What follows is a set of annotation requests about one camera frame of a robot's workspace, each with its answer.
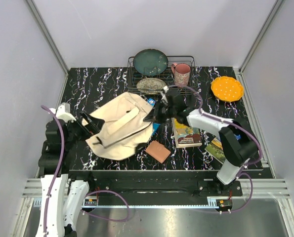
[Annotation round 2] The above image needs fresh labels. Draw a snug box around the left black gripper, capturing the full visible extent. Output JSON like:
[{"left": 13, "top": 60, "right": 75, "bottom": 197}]
[{"left": 64, "top": 110, "right": 105, "bottom": 149}]

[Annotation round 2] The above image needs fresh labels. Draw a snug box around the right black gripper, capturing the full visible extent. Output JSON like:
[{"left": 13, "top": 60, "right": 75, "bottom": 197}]
[{"left": 143, "top": 100, "right": 176, "bottom": 124}]

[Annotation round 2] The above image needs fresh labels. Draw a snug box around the cream canvas student bag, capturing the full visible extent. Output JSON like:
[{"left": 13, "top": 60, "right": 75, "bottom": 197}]
[{"left": 86, "top": 92, "right": 153, "bottom": 161}]

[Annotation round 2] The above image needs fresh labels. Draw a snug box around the yellow cover paperback book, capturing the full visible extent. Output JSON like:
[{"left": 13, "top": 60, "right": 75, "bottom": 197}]
[{"left": 171, "top": 118, "right": 202, "bottom": 148}]

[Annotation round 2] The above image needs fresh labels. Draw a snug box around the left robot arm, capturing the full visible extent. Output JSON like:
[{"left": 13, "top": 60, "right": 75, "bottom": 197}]
[{"left": 36, "top": 112, "right": 105, "bottom": 237}]

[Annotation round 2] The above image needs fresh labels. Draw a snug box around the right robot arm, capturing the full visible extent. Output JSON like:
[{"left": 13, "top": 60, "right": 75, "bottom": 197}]
[{"left": 143, "top": 87, "right": 262, "bottom": 196}]

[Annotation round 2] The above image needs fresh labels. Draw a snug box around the blue comic book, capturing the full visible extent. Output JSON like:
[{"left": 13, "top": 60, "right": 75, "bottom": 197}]
[{"left": 148, "top": 98, "right": 160, "bottom": 136}]

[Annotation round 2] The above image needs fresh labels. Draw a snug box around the patterned beige small plate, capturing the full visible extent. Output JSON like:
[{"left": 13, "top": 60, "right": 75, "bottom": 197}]
[{"left": 136, "top": 78, "right": 166, "bottom": 94}]

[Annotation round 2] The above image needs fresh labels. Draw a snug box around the pink patterned mug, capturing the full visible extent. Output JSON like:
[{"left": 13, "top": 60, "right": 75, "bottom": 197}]
[{"left": 171, "top": 63, "right": 191, "bottom": 87}]

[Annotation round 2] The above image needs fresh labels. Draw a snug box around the dark green ceramic plate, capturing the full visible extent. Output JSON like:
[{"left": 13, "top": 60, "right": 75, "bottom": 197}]
[{"left": 133, "top": 49, "right": 168, "bottom": 77}]

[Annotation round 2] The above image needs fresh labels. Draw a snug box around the landscape cover thin book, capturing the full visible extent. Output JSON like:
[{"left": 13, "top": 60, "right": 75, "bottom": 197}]
[{"left": 205, "top": 137, "right": 226, "bottom": 164}]

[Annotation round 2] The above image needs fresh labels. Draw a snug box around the orange dotted plate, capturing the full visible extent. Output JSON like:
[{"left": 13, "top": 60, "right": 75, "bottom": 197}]
[{"left": 210, "top": 76, "right": 244, "bottom": 103}]

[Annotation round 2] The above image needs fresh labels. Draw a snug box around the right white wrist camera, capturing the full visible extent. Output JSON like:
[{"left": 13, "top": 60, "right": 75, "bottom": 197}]
[{"left": 160, "top": 86, "right": 169, "bottom": 104}]

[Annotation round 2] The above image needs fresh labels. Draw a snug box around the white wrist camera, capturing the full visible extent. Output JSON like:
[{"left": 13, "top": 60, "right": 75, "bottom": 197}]
[
  {"left": 160, "top": 86, "right": 169, "bottom": 104},
  {"left": 55, "top": 103, "right": 76, "bottom": 123}
]

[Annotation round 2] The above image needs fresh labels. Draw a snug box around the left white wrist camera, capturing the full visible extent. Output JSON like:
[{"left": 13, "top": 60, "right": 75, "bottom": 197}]
[{"left": 55, "top": 103, "right": 76, "bottom": 123}]

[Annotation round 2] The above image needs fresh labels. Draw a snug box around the black wire dish rack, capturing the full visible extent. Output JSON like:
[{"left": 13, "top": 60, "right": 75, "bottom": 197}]
[{"left": 126, "top": 55, "right": 196, "bottom": 95}]

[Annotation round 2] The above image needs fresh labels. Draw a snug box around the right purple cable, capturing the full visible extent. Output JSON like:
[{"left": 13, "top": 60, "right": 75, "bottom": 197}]
[{"left": 168, "top": 85, "right": 263, "bottom": 214}]

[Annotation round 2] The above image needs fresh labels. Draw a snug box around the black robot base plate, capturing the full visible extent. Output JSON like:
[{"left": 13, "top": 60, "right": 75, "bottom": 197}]
[{"left": 69, "top": 170, "right": 243, "bottom": 205}]

